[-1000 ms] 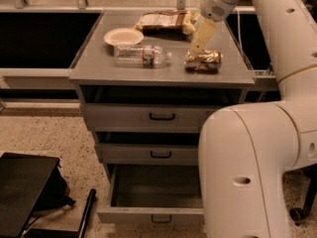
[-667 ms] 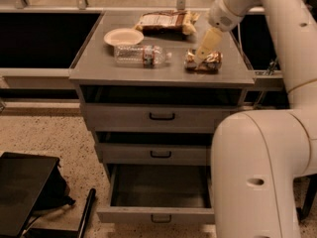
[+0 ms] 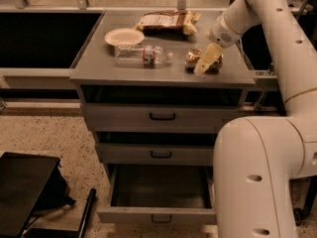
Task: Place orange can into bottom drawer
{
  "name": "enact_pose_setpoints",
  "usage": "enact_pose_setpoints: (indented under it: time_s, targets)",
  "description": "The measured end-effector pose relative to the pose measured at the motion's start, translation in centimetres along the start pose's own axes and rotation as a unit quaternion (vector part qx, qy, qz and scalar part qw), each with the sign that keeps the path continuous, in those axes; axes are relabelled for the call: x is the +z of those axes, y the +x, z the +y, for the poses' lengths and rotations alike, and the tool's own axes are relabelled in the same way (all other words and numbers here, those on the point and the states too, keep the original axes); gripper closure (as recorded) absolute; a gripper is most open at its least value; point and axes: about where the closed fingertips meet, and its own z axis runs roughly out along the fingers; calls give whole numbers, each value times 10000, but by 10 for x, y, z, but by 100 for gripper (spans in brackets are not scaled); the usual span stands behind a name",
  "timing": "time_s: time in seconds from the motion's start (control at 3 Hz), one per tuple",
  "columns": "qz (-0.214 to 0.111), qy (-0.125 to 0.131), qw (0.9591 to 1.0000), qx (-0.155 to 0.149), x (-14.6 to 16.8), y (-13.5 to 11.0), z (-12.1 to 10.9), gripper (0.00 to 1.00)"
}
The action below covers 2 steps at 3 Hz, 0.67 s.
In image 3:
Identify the grey drawer cabinet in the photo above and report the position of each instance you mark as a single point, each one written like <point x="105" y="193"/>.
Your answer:
<point x="98" y="79"/>

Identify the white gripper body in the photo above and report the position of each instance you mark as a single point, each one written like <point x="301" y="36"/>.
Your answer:
<point x="222" y="34"/>

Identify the black office chair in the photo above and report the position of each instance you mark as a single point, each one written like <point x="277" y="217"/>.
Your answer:
<point x="301" y="214"/>

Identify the middle grey drawer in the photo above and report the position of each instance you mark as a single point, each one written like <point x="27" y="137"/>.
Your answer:
<point x="154" y="154"/>

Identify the black bag on floor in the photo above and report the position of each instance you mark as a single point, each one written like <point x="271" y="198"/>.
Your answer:
<point x="55" y="193"/>

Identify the black tube on floor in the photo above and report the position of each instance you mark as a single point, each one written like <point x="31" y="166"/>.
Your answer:
<point x="86" y="213"/>

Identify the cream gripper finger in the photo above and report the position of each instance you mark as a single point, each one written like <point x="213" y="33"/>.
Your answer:
<point x="210" y="59"/>

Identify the bottom grey drawer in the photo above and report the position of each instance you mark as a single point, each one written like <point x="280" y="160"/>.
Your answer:
<point x="159" y="195"/>

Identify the top grey drawer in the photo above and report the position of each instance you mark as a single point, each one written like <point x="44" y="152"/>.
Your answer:
<point x="156" y="118"/>

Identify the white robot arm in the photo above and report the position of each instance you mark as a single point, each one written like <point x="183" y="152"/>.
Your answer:
<point x="256" y="157"/>

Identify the clear plastic water bottle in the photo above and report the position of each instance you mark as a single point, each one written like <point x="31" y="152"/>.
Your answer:
<point x="147" y="56"/>

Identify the grey drawer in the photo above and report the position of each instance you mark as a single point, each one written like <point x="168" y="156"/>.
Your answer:
<point x="156" y="118"/>
<point x="159" y="195"/>
<point x="154" y="154"/>

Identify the brown snack bag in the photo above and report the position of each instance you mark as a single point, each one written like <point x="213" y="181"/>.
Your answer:
<point x="181" y="21"/>

